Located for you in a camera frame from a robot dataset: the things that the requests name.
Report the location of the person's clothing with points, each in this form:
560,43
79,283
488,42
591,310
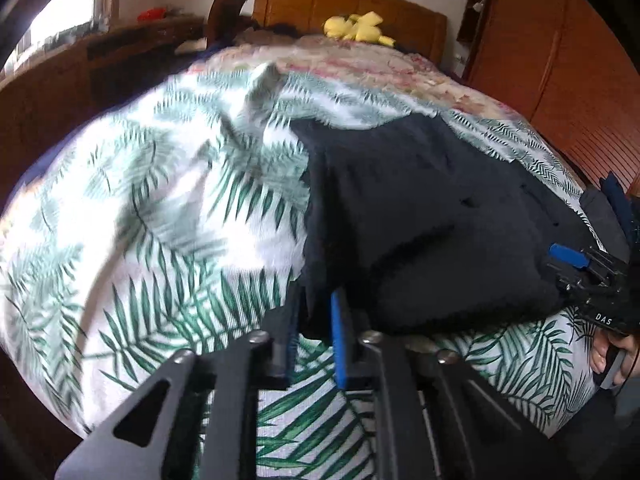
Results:
600,435

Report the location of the yellow plush toy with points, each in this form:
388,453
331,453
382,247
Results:
350,27

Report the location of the black buttoned coat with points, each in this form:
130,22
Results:
410,220

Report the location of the wooden headboard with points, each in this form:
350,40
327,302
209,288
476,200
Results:
310,10

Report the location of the wooden chair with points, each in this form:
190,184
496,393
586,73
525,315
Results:
225,15

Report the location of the white paper sheet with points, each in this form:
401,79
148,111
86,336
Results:
192,46

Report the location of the leaf-print duvet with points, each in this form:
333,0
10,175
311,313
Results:
150,220

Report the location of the navy bed sheet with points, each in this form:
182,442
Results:
30,175

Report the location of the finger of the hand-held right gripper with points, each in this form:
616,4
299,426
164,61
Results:
570,255

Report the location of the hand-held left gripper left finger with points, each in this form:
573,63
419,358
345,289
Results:
292,340

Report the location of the red item on desk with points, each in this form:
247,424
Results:
151,14

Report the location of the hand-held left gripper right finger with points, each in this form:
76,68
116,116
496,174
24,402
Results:
341,340

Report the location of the long wooden desk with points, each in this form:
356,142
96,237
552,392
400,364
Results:
75,75

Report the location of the wooden slatted wardrobe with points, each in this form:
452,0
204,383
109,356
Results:
560,60

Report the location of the grey folded clothes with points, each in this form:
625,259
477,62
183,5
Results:
597,220

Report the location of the floral blanket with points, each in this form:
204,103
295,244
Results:
350,65

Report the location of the person's right hand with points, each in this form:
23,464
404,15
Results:
597,357

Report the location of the bright window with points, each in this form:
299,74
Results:
60,5

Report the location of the blue folded clothes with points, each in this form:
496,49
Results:
620,200

